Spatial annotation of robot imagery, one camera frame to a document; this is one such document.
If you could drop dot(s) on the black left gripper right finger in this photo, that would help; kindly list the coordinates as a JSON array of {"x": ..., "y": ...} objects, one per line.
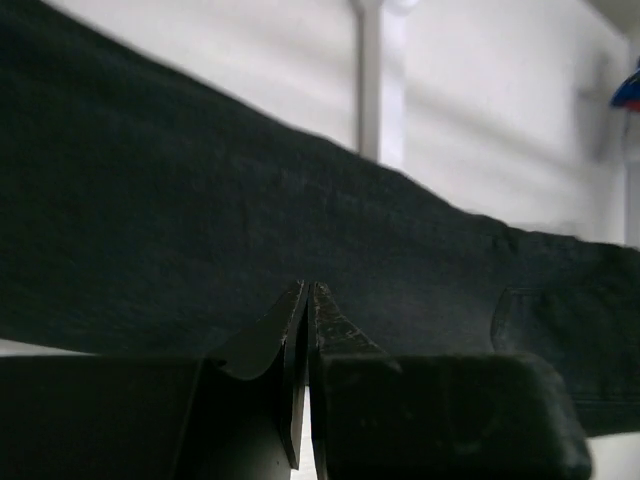
[{"x": 479, "y": 416}]

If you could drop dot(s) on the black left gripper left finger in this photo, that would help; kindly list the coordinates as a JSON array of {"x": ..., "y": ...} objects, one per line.
[{"x": 235, "y": 413}]

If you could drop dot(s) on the black denim trousers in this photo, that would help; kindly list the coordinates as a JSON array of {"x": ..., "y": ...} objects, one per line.
[{"x": 143, "y": 212}]

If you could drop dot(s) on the blue patterned garment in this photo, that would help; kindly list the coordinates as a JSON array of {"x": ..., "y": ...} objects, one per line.
[{"x": 627, "y": 96}]

